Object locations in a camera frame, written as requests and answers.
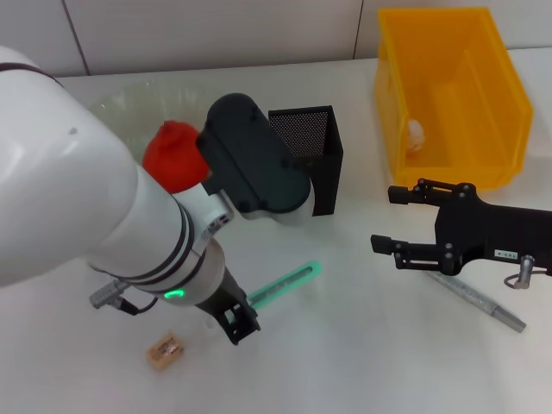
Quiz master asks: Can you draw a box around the green glass fruit plate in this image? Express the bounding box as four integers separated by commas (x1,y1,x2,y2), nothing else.
92,79,245,173

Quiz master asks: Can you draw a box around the grey glitter pen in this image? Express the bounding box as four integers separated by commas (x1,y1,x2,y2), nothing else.
424,269,528,335

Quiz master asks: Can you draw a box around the green utility knife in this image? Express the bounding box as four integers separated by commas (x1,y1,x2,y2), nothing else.
202,260,323,331

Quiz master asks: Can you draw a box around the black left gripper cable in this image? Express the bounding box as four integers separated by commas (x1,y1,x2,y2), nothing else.
89,279,160,317

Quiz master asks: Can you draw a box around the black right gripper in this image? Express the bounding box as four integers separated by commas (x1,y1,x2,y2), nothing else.
370,178,552,278

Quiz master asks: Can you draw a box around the yellow plastic bin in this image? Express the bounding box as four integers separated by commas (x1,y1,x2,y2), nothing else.
373,6,536,191

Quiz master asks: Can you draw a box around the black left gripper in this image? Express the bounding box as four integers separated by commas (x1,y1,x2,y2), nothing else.
193,269,263,348

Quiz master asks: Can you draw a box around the tan eraser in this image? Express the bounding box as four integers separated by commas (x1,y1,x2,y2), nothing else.
145,330,185,370

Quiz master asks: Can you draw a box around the right gripper cable with plug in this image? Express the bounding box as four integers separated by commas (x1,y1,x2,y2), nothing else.
503,254,552,292

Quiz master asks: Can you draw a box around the red-orange knitted orange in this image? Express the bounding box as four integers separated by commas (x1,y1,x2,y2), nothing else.
142,120,213,194

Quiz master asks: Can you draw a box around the white paper ball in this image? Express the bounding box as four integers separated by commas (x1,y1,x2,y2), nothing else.
406,119,429,154

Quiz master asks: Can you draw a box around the black mesh pen holder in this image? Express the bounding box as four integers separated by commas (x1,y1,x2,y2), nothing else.
267,104,346,216

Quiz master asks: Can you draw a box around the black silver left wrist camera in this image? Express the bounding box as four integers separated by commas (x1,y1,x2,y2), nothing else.
196,92,312,227

